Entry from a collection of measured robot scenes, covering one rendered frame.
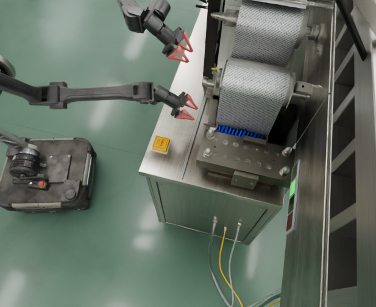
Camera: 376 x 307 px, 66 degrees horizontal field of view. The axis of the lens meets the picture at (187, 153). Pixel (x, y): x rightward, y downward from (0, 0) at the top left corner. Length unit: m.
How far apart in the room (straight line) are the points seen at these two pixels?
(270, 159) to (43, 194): 1.54
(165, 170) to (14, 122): 1.90
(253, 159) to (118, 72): 2.05
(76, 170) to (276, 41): 1.57
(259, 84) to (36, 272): 1.88
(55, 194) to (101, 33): 1.93
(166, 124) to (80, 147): 0.98
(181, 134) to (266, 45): 0.55
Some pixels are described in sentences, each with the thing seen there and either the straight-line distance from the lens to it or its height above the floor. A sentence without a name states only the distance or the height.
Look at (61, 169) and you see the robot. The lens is 2.23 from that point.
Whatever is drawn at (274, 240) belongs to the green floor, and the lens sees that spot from 2.24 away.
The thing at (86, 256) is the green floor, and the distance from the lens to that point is 2.25.
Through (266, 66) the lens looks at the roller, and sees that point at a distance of 1.29.
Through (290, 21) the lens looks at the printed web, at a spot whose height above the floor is 1.40.
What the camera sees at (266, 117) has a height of 1.15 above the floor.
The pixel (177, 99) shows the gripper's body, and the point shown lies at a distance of 1.25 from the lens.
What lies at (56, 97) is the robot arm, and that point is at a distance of 1.35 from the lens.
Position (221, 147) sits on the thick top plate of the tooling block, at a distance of 1.25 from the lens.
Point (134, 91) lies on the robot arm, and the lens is 1.24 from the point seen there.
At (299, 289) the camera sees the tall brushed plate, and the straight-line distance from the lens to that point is 0.85.
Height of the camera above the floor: 2.11
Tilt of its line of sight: 61 degrees down
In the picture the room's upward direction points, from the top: straight up
